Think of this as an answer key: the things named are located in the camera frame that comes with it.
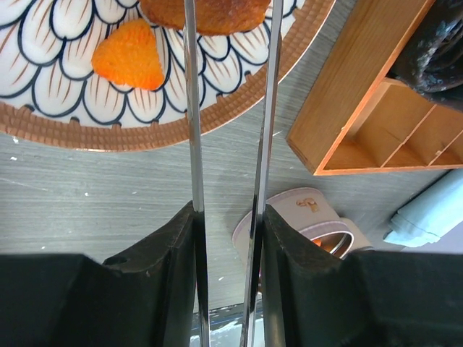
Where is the folded light blue cloth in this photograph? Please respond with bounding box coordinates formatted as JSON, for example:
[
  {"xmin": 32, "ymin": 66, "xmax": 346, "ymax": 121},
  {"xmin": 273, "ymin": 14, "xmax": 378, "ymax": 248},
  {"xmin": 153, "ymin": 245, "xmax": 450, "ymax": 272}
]
[{"xmin": 383, "ymin": 169, "xmax": 462, "ymax": 248}]

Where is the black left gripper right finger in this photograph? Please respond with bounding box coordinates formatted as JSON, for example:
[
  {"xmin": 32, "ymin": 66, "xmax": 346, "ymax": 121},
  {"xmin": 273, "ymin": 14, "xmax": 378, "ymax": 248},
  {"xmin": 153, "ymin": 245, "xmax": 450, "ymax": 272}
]
[{"xmin": 261, "ymin": 207, "xmax": 462, "ymax": 346}]

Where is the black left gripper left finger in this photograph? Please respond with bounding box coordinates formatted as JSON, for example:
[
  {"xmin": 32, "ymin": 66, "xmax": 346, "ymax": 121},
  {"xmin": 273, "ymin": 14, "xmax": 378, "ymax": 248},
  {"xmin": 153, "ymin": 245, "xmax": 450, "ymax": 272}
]
[{"xmin": 1, "ymin": 204, "xmax": 196, "ymax": 346}]

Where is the tall pink lunch tin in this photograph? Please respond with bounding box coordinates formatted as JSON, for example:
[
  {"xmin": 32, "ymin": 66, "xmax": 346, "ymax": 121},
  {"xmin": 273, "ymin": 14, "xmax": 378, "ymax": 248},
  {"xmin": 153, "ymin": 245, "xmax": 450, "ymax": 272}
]
[{"xmin": 231, "ymin": 187, "xmax": 374, "ymax": 270}]

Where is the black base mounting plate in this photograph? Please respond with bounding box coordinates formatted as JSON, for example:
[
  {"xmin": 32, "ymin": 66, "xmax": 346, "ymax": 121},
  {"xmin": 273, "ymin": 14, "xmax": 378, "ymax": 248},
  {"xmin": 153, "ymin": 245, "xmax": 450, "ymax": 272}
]
[{"xmin": 192, "ymin": 301, "xmax": 263, "ymax": 330}]

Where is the brown patterned food plate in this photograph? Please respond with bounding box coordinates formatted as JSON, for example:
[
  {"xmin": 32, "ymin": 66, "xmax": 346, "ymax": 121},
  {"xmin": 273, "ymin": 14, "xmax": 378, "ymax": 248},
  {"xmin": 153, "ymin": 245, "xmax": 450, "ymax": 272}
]
[{"xmin": 0, "ymin": 0, "xmax": 337, "ymax": 153}]

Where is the wooden compartment tray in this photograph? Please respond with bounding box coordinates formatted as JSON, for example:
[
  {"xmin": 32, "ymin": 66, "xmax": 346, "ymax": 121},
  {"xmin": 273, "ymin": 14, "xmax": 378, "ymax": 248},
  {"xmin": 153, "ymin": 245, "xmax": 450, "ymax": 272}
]
[{"xmin": 286, "ymin": 1, "xmax": 462, "ymax": 176}]

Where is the orange heart carrot piece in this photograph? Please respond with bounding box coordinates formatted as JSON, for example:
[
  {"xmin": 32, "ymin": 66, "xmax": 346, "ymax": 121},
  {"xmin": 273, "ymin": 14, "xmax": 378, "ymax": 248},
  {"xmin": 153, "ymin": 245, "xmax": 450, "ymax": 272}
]
[{"xmin": 91, "ymin": 19, "xmax": 164, "ymax": 90}]

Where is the brown fried cutlet piece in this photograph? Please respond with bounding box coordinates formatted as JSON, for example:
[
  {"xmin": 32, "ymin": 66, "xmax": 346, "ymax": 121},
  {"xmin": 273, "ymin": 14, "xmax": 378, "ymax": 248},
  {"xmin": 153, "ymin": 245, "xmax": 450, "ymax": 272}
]
[{"xmin": 140, "ymin": 0, "xmax": 270, "ymax": 35}]

